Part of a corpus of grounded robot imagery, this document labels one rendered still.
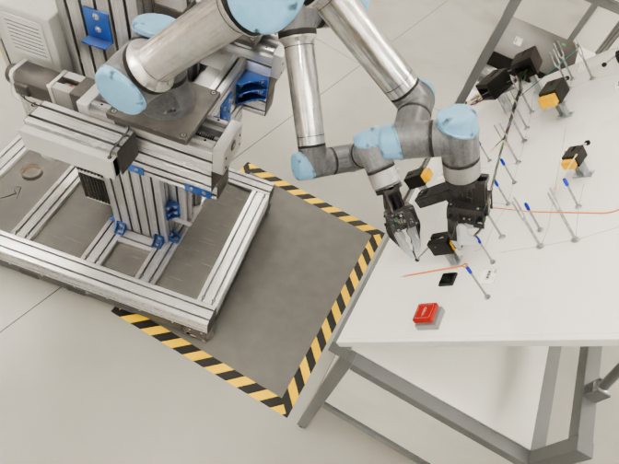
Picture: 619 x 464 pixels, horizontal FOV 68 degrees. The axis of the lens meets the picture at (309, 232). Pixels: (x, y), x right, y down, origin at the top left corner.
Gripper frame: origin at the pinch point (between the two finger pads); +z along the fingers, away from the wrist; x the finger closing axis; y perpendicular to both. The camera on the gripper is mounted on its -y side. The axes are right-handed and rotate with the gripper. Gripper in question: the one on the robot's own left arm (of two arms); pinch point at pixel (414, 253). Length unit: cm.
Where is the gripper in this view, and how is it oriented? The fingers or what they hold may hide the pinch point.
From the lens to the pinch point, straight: 126.3
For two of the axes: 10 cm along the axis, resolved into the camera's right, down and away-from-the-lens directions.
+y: -0.2, 1.7, -9.8
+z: 3.9, 9.1, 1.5
